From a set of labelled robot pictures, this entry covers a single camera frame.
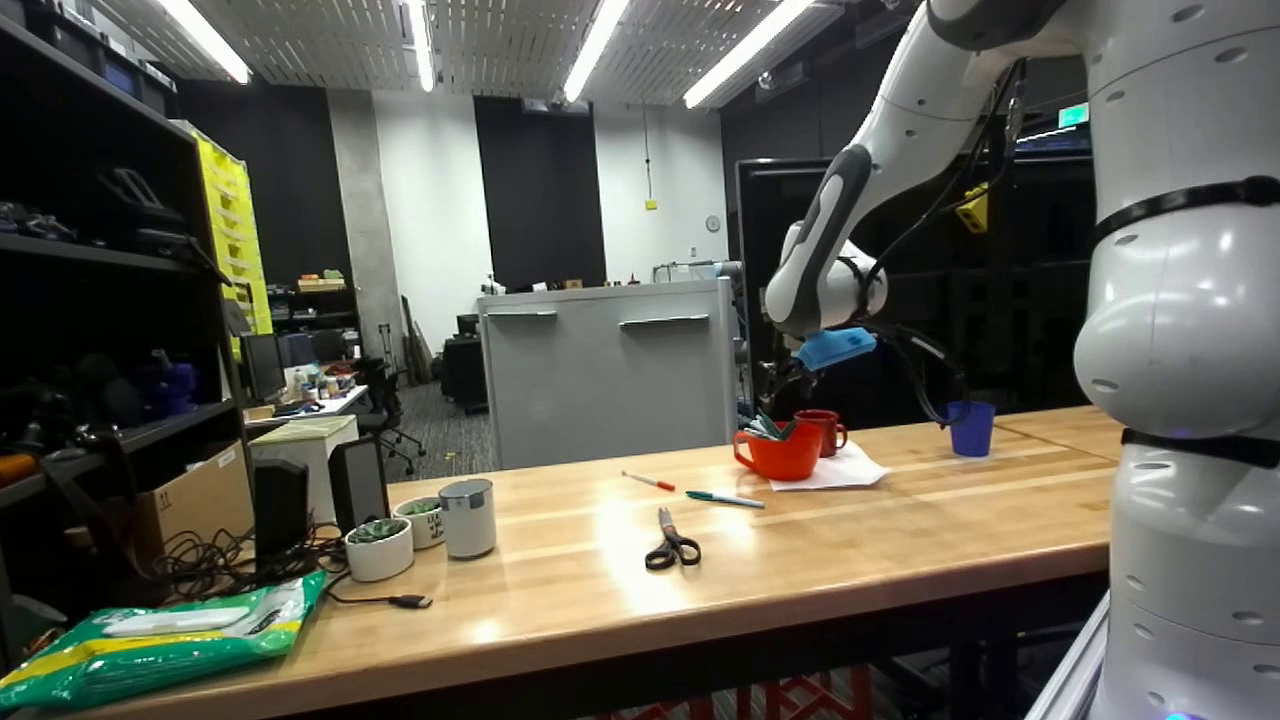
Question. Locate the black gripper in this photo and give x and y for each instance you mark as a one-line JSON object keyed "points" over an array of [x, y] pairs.
{"points": [[794, 385]]}

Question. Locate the big red mug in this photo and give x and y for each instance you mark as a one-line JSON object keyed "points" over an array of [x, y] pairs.
{"points": [[786, 457]]}

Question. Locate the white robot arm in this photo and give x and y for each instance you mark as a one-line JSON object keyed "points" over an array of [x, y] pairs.
{"points": [[1175, 333]]}

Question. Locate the small dark red mug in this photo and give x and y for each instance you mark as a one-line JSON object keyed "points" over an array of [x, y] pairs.
{"points": [[831, 429]]}

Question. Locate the white cylindrical mug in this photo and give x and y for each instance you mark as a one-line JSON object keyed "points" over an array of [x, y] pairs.
{"points": [[471, 522]]}

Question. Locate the teal capped marker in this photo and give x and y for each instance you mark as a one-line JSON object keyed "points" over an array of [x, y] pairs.
{"points": [[763, 429]]}

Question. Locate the white paper sheet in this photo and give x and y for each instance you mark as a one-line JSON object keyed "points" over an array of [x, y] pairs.
{"points": [[846, 471]]}

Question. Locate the green white marker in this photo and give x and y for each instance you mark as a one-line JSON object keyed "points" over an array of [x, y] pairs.
{"points": [[726, 499]]}

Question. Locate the red pen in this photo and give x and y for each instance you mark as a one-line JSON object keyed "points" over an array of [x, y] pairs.
{"points": [[648, 482]]}

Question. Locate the blue cup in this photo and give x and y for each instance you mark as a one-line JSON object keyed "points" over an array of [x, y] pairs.
{"points": [[974, 429]]}

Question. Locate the black scissors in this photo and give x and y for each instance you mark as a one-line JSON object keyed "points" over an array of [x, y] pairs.
{"points": [[675, 545]]}

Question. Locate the black office chair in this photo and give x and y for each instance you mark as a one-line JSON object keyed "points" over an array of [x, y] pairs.
{"points": [[384, 404]]}

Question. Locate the black speaker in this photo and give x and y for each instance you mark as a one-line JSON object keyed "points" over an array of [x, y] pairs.
{"points": [[358, 482], [281, 522]]}

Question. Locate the cardboard box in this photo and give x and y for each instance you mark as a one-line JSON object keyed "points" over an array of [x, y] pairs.
{"points": [[203, 502]]}

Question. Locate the green wipes package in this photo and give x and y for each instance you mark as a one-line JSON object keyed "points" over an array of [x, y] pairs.
{"points": [[160, 641]]}

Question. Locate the black storage shelf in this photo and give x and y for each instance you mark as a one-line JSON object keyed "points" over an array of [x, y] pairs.
{"points": [[94, 333]]}

